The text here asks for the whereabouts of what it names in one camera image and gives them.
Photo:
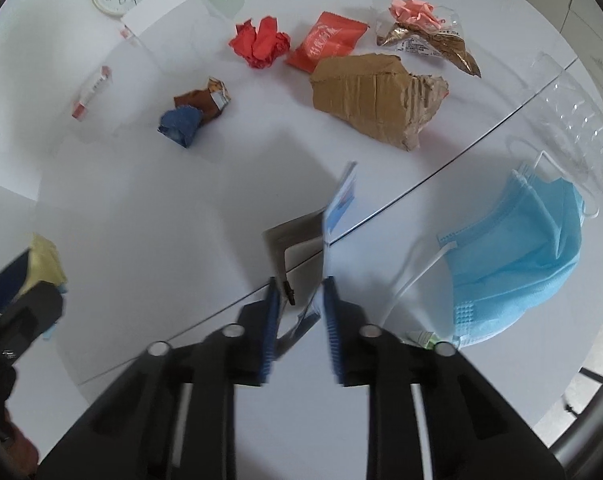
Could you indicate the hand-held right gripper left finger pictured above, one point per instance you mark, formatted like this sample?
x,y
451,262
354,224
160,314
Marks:
x,y
268,332

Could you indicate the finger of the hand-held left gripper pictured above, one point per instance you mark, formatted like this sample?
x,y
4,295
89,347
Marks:
x,y
9,272
29,312

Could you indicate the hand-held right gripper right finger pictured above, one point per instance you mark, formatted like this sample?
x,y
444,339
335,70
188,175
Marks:
x,y
331,332

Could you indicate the yellow paper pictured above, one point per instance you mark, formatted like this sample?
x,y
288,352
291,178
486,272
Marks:
x,y
44,262

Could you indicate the small paper card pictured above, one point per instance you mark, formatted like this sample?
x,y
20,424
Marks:
x,y
301,245

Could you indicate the clear gold plastic wrapper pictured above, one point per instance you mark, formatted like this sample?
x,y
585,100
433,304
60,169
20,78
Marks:
x,y
431,42

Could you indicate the pink paper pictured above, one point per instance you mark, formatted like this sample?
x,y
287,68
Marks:
x,y
414,12

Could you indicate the small green white wrapper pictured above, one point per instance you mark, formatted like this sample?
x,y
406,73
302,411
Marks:
x,y
422,338

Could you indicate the blue face mask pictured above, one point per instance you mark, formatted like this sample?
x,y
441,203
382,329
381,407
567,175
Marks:
x,y
521,255

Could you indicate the blue crumpled paper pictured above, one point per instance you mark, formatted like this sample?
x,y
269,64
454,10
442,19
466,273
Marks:
x,y
179,125

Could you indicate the brown crumpled snack wrapper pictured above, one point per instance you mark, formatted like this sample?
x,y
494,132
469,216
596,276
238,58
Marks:
x,y
206,100

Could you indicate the torn brown cardboard piece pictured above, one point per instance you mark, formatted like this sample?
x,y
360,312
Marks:
x,y
371,95

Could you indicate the black chair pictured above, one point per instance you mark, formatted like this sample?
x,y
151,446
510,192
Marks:
x,y
589,410

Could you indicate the orange-red snack packet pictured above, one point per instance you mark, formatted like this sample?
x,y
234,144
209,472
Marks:
x,y
326,42

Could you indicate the red crumpled paper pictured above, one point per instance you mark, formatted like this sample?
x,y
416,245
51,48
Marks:
x,y
261,42

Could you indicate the white paper sheet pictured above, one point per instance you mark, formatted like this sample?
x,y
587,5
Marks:
x,y
156,7

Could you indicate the clear plastic tray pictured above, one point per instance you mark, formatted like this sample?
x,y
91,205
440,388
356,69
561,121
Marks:
x,y
576,110

